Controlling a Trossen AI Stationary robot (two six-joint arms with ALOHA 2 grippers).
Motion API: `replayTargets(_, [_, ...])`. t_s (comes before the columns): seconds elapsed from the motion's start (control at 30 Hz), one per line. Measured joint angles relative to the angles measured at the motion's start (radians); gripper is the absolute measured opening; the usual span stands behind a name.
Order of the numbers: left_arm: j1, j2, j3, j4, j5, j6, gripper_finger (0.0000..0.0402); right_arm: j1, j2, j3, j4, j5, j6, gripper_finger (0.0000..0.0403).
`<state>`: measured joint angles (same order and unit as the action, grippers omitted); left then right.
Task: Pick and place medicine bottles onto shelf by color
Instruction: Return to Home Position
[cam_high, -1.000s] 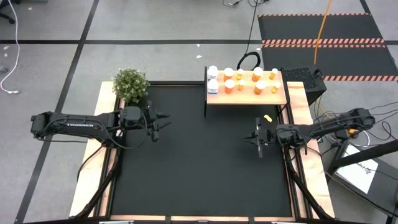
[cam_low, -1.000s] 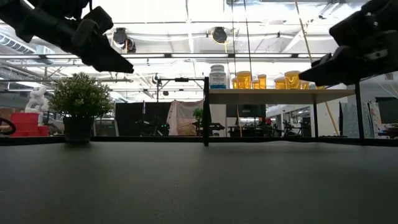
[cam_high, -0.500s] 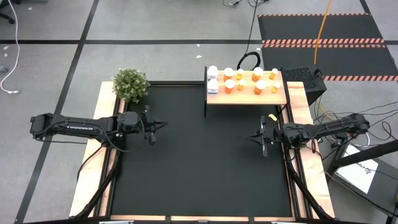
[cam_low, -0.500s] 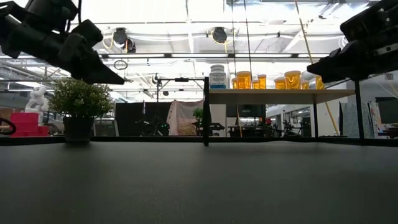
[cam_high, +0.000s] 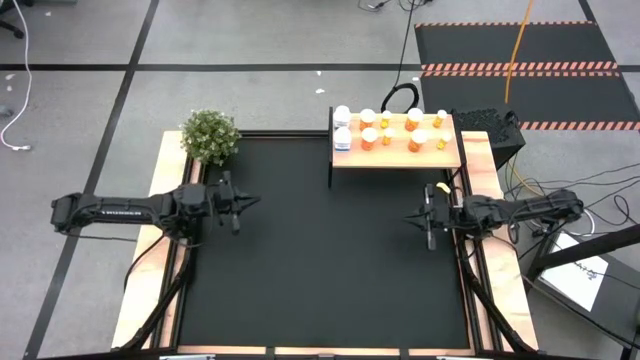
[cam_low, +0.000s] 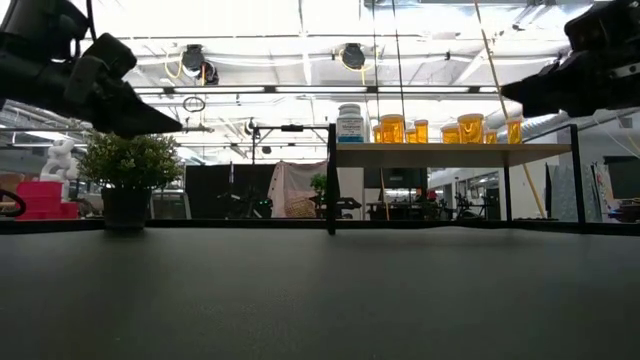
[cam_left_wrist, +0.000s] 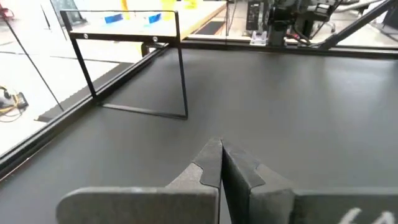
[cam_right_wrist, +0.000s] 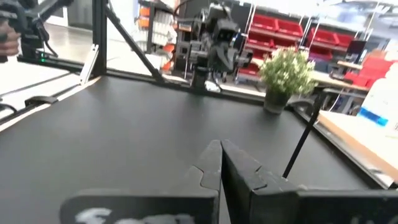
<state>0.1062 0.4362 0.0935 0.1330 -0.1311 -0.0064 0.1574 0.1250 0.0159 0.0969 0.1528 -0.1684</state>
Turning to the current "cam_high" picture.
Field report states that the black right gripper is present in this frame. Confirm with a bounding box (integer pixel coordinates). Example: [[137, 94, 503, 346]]
[[403, 183, 456, 251]]

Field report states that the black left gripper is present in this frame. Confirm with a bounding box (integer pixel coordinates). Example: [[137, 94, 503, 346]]
[[207, 170, 262, 236]]

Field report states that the white melatonin bottle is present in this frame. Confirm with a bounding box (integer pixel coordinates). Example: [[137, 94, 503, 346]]
[[332, 104, 352, 129], [333, 126, 353, 153]]

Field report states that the green potted plant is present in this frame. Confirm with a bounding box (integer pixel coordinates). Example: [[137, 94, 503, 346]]
[[178, 108, 243, 168]]

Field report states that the wooden table border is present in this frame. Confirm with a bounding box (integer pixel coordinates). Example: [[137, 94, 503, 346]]
[[110, 129, 540, 357]]

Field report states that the black perforated computer case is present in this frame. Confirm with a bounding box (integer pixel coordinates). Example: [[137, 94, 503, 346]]
[[451, 107, 527, 171]]

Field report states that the black mat, orange striped edge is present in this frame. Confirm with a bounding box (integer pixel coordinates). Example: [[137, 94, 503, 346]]
[[420, 69, 640, 132], [413, 20, 620, 72]]

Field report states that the white paper sheet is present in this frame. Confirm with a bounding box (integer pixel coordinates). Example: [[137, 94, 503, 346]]
[[538, 230, 610, 313]]

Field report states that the black side stand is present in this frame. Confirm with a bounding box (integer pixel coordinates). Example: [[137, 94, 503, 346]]
[[524, 222, 640, 351]]

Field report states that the black office chair base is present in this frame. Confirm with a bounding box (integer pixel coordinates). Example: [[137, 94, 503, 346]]
[[0, 0, 26, 40]]

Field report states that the wooden shelf, black frame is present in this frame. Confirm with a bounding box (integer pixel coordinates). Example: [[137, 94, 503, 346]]
[[327, 105, 464, 190]]

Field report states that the coiled black cable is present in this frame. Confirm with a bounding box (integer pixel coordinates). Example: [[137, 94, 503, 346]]
[[379, 0, 421, 115]]

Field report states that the white cable coil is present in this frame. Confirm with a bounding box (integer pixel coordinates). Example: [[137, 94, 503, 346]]
[[574, 207, 599, 239]]

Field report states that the yellow hanging cable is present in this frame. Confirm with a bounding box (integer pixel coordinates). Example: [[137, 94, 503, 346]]
[[503, 0, 536, 105]]

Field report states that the white floor cable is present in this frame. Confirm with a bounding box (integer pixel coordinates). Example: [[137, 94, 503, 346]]
[[0, 0, 34, 152]]

